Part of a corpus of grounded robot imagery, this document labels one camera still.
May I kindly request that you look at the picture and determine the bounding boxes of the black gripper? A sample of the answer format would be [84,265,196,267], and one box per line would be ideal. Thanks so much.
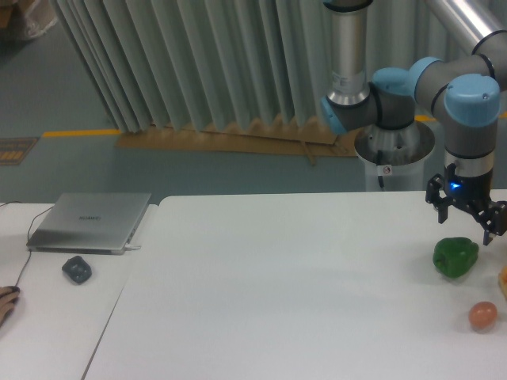
[425,163,506,245]

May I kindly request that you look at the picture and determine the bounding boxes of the orange bread piece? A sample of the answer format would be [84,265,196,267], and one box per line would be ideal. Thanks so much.
[498,266,507,298]

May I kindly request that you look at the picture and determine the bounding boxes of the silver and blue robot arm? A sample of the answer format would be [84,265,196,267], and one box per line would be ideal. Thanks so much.
[321,1,506,244]

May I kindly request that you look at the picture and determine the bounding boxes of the person's hand on mouse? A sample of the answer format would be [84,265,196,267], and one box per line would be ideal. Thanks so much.
[0,286,21,325]

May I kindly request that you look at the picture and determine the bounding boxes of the green bell pepper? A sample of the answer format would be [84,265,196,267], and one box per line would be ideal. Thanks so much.
[433,237,479,279]

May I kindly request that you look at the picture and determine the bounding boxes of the brown egg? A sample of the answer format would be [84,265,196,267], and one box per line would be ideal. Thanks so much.
[468,301,497,329]

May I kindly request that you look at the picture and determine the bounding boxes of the pale green pleated curtain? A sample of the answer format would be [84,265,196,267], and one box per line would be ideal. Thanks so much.
[50,0,507,133]

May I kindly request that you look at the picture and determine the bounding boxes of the silver closed laptop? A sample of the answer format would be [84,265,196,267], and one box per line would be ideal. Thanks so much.
[27,192,151,254]

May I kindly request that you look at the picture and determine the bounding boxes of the dark grey controller device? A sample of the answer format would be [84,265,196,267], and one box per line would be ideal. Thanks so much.
[62,256,93,285]

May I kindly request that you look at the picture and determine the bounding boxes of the cardboard boxes in corner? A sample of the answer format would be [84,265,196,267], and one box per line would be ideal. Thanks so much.
[1,0,58,42]

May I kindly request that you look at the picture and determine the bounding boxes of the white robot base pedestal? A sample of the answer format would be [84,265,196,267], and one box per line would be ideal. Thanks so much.
[354,121,435,192]

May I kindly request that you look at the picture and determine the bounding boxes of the black mouse cable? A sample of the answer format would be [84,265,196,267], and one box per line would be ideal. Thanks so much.
[0,200,59,287]

